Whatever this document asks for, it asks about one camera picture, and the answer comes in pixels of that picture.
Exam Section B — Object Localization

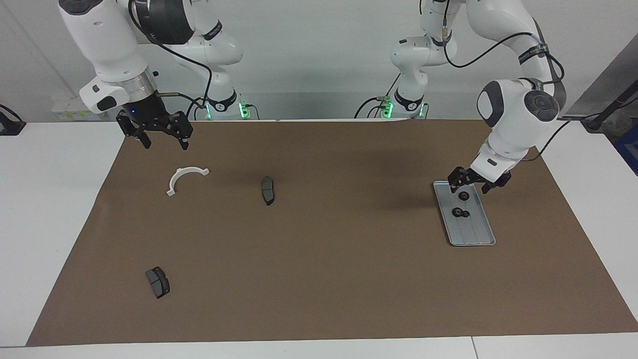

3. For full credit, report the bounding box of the silver metal tray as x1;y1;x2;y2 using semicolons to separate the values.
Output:
433;180;496;247

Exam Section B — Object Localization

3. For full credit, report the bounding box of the black stand with pole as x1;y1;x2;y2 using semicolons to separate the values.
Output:
581;80;638;133

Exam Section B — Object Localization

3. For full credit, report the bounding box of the black clamp base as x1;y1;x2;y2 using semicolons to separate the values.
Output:
0;104;27;136

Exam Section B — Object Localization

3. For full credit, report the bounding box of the short dark grey brake pad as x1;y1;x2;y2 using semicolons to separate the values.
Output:
145;266;171;299

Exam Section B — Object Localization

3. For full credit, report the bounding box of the blue crate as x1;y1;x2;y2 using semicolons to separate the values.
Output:
613;125;638;176

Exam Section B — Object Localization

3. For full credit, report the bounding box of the brown table mat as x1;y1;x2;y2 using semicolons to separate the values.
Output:
26;119;638;347

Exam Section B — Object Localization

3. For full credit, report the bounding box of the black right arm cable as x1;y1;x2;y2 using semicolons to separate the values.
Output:
130;0;214;120

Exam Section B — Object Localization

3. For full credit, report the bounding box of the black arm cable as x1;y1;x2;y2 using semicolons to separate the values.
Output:
130;0;214;120
419;0;571;163

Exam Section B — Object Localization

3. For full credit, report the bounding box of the white curved plastic bracket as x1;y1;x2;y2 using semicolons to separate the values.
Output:
166;167;210;196

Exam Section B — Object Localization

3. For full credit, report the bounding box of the white wall socket box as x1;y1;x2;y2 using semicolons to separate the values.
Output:
51;97;98;122

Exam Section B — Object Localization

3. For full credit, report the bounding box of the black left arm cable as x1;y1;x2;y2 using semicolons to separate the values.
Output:
419;0;571;163

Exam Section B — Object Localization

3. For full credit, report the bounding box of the black base cable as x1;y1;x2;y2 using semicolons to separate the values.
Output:
354;75;402;119

